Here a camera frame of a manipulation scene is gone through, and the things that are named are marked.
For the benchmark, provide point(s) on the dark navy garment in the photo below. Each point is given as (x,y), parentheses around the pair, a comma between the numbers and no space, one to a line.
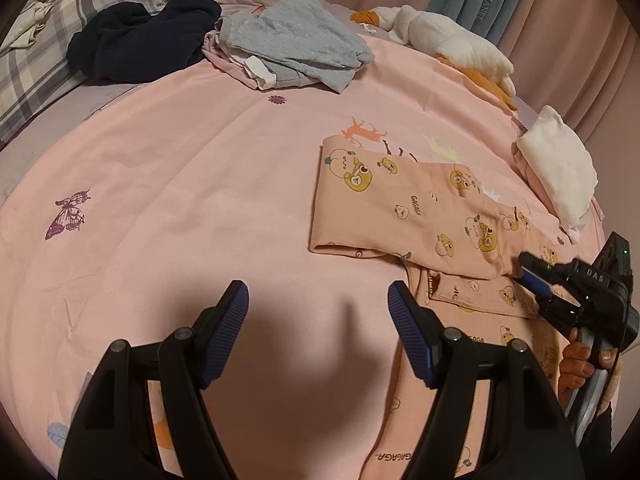
(135,40)

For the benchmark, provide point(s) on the pink printed bed cover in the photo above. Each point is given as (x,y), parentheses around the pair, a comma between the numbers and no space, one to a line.
(200,185)

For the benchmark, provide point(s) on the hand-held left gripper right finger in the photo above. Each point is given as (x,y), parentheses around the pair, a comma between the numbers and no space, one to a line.
(410,320)

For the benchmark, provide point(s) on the grey garment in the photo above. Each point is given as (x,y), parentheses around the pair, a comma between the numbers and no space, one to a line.
(295,35)

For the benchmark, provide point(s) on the pink cartoon print garment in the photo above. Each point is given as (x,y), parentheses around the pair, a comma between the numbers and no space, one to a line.
(380,205)

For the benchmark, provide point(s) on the person's right hand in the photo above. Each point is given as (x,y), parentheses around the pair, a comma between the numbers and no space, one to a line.
(575,365)

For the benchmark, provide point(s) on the white folded cloth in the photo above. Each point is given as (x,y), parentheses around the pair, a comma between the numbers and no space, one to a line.
(560,165)

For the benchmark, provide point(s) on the pale pink garment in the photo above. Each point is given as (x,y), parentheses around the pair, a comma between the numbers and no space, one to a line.
(225,57)

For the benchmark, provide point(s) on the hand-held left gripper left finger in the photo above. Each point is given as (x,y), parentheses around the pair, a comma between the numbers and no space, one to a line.
(227,325)

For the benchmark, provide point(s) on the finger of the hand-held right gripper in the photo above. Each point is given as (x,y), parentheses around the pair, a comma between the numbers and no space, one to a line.
(560,307)
(542,272)

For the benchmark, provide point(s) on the white plush goose toy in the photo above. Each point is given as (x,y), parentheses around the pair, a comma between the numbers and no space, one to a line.
(450,40)

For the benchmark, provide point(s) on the pink curtain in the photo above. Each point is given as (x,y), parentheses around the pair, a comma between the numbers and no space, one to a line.
(575,35)

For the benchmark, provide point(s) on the cream patterned cloth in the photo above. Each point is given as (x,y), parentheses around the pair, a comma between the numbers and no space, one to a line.
(30,25)

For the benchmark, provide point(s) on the plaid pillow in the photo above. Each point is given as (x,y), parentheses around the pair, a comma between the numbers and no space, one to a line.
(45,65)

